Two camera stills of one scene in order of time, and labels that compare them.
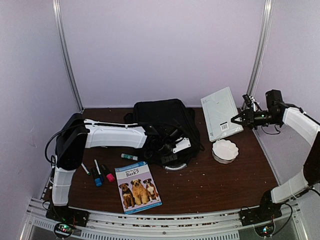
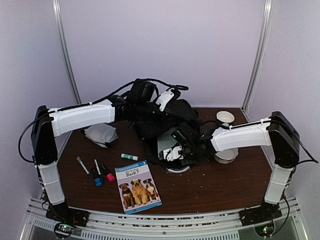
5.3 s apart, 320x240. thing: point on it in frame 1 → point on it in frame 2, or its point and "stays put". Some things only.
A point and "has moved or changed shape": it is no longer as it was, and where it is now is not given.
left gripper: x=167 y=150 → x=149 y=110
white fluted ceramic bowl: x=224 y=151 stays put
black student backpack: x=171 y=131 stays put
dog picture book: x=137 y=188 stays put
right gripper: x=248 y=114 → x=195 y=158
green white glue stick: x=132 y=157 stays put
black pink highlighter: x=109 y=176 stays put
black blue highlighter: x=98 y=178 stays put
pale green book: x=219 y=109 has moved or changed shape
